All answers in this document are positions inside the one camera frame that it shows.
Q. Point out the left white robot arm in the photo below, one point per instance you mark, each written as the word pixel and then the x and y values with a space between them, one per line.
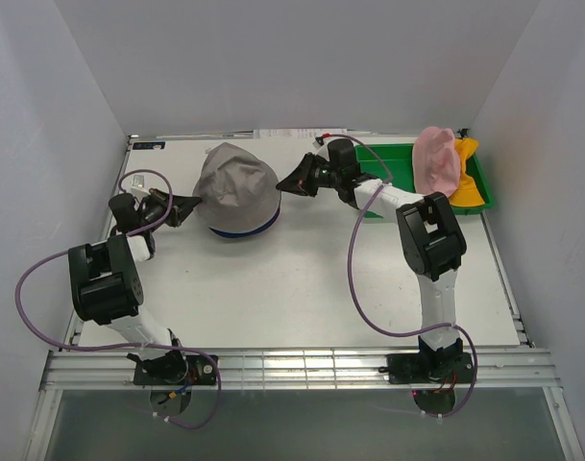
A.
pixel 105 284

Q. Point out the grey bucket hat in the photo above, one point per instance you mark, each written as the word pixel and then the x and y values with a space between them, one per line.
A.
pixel 238 192

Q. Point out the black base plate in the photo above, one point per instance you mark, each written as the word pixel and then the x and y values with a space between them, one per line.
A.
pixel 416 368
pixel 199 371

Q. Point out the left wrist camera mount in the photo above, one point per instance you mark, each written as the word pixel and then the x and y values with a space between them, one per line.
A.
pixel 138 188

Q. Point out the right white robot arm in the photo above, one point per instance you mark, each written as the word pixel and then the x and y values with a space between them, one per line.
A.
pixel 432 246

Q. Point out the pink bucket hat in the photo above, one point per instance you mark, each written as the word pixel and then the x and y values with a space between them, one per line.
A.
pixel 436 165

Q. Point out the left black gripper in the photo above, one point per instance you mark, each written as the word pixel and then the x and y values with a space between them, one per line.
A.
pixel 180 209

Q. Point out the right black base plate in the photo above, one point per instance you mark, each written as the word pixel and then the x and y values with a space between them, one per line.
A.
pixel 416 368

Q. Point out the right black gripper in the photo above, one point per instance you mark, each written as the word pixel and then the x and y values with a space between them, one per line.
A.
pixel 300 181

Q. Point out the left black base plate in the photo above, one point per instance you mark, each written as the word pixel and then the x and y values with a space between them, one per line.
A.
pixel 199 371

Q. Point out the yellow bucket hat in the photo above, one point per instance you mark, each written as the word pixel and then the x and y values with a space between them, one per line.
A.
pixel 467 193

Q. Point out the aluminium rail frame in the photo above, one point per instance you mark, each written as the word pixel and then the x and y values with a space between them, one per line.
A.
pixel 277 311

